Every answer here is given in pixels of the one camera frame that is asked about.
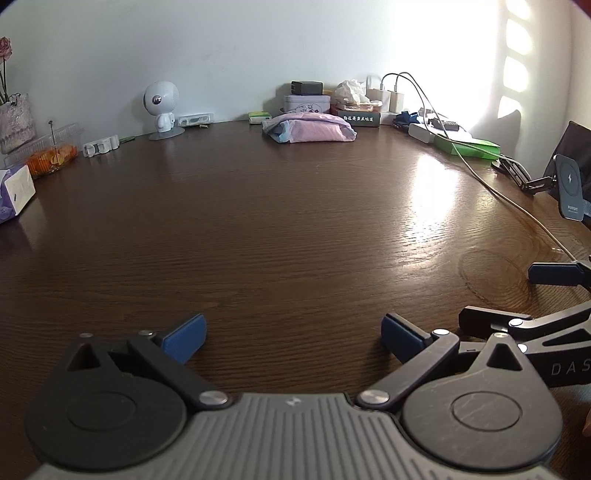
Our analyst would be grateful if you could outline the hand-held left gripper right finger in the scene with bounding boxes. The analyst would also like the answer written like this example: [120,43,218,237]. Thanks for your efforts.
[355,312,537,411]

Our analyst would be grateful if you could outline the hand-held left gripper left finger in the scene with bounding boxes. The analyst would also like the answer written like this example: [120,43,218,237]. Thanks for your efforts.
[62,313,234,411]

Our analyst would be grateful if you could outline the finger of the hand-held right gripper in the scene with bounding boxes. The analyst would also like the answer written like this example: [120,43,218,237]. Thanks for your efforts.
[527,260,591,292]
[458,300,591,354]

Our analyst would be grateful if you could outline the pink blue purple mesh garment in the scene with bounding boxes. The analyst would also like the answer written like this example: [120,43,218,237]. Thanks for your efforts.
[261,112,358,145]

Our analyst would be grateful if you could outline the grey magnetic phone stand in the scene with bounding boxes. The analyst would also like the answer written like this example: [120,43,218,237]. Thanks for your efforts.
[491,154,591,223]

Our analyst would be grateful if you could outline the black magnetic charger stand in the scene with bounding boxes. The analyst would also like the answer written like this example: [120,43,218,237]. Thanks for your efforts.
[549,120,591,217]

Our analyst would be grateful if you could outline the green flat box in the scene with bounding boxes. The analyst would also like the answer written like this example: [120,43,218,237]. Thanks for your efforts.
[433,136,502,162]

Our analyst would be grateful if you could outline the white power strip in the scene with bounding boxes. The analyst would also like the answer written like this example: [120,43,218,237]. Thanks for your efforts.
[408,122,447,145]

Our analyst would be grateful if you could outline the white plastic clip holder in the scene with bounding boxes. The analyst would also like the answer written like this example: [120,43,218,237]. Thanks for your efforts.
[82,134,120,158]

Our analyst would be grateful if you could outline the white rectangular device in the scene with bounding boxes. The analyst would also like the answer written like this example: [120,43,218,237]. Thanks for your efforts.
[177,112,216,128]

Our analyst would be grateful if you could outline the dark green printed box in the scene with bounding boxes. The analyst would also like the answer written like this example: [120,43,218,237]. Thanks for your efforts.
[335,109,382,128]

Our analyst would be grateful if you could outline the purple white tissue box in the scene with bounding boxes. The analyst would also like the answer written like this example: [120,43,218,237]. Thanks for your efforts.
[0,162,37,226]

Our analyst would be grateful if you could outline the clear plastic box orange snacks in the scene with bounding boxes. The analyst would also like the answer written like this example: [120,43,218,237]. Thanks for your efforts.
[4,120,84,179]

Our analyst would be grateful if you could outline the white robot figurine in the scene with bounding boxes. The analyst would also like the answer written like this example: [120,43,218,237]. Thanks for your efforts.
[143,81,186,141]

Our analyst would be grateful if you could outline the crumpled white tissue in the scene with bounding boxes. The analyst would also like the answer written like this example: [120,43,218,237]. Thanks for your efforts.
[333,79,373,105]

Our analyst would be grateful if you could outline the pale printed tin box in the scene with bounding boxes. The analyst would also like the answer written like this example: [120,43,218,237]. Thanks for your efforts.
[282,93,332,115]

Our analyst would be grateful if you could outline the purple lace vase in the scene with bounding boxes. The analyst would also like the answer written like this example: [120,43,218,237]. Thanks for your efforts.
[0,93,37,156]

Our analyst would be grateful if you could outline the dried pink flowers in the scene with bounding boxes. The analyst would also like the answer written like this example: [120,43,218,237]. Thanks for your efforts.
[0,37,13,105]

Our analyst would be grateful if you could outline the white charging cable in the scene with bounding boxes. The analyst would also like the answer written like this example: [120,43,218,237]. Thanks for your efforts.
[381,71,577,260]

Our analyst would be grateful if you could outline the white wall charger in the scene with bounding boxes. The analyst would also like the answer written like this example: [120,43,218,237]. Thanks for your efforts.
[366,74,405,114]

